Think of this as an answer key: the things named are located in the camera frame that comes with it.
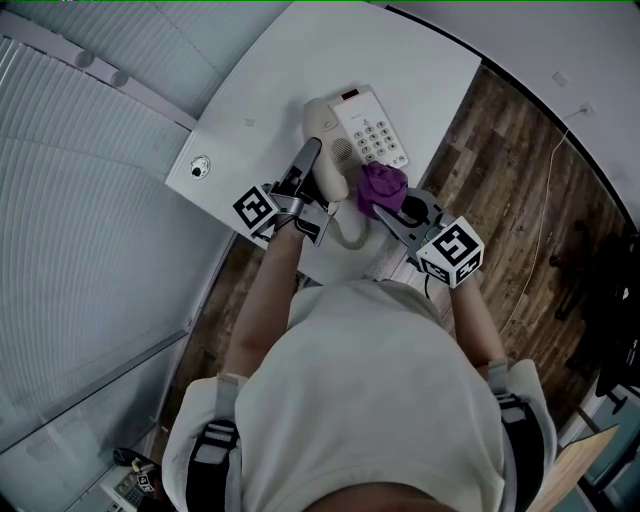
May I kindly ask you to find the person's left forearm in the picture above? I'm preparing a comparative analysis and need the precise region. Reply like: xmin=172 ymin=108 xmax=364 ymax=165
xmin=227 ymin=232 xmax=304 ymax=381

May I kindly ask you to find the white telephone handset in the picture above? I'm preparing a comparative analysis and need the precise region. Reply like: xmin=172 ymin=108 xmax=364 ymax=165
xmin=301 ymin=97 xmax=350 ymax=202

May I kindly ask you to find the black shoulder strap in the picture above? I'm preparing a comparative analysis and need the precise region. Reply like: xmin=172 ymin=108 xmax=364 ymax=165
xmin=494 ymin=392 xmax=546 ymax=512
xmin=187 ymin=419 xmax=241 ymax=512

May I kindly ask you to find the purple cloth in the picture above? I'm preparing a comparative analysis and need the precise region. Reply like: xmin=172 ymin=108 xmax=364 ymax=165
xmin=356 ymin=161 xmax=409 ymax=220

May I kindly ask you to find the white power cable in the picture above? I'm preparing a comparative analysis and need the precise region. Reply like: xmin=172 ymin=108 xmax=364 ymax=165
xmin=497 ymin=107 xmax=591 ymax=336

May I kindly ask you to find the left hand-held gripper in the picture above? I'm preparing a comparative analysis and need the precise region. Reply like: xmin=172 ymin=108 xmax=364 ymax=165
xmin=232 ymin=137 xmax=337 ymax=250

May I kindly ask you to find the wooden table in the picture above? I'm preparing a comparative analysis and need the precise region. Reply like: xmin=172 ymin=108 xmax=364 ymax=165
xmin=537 ymin=424 xmax=621 ymax=512

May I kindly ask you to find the black office chair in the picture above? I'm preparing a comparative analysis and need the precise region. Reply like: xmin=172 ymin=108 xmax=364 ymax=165
xmin=547 ymin=219 xmax=640 ymax=401

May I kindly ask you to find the white window blind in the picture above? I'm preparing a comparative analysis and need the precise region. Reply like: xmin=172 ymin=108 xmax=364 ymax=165
xmin=7 ymin=0 xmax=291 ymax=131
xmin=0 ymin=34 xmax=236 ymax=451

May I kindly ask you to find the white telephone cord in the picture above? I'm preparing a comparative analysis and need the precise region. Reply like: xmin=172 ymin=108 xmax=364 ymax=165
xmin=332 ymin=197 xmax=372 ymax=250

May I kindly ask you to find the person's white shirt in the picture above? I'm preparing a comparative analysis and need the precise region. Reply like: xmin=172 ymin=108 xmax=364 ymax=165
xmin=162 ymin=279 xmax=559 ymax=512

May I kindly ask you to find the person's right forearm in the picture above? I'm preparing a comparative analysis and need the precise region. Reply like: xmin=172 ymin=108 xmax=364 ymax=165
xmin=447 ymin=279 xmax=506 ymax=371

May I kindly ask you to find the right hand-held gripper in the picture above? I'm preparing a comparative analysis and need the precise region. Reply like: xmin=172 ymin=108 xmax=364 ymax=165
xmin=372 ymin=188 xmax=486 ymax=290

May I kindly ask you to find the white desk telephone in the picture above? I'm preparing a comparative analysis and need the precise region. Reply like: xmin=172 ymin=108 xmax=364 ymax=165
xmin=319 ymin=84 xmax=410 ymax=174

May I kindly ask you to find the white keypad device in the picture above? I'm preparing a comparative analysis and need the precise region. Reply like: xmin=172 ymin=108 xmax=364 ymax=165
xmin=99 ymin=469 xmax=154 ymax=512

